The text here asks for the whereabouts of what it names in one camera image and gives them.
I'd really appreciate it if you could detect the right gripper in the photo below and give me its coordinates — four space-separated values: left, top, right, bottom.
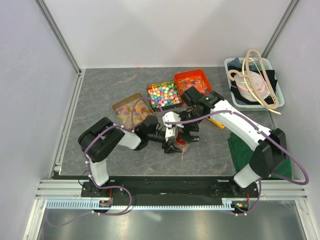
175 110 205 145

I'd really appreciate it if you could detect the red jar lid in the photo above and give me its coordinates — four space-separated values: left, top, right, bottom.
175 136 187 146

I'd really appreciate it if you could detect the clear glass jar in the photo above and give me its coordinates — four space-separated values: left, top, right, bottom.
175 142 190 157

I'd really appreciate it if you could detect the brown tin of popsicle candies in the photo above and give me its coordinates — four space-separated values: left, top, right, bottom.
112 92 155 131

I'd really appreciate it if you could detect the yellow plastic scoop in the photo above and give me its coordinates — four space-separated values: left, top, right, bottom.
207 117 225 129

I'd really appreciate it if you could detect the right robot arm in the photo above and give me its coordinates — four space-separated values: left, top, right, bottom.
180 86 287 197

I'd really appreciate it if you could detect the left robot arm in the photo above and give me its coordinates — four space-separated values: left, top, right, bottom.
78 115 182 197

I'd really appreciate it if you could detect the tin of colourful star candies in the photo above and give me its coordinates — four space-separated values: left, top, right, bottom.
147 80 183 112

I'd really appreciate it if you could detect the orange box of candies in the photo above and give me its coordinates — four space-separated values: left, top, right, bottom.
173 69 212 96

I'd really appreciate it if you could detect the spilled popsicle candy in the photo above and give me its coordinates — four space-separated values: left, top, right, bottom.
147 167 154 173

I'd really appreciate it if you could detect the green cloth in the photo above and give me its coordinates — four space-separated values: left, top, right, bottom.
228 132 293 179

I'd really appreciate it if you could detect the beige clothes hanger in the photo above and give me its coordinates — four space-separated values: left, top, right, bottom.
227 49 281 115

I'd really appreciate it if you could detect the white laundry basket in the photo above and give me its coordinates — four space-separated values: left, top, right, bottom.
224 57 285 113

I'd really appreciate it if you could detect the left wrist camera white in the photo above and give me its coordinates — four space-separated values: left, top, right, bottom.
165 127 176 142

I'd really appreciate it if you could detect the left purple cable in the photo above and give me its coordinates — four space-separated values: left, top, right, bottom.
45 97 166 228

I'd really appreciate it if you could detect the purple cable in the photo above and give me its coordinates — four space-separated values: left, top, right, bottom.
164 111 310 217
45 97 166 228

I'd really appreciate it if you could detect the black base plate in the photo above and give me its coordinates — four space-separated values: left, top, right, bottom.
81 176 258 205

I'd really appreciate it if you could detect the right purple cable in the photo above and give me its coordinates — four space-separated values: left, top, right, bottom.
164 111 310 217

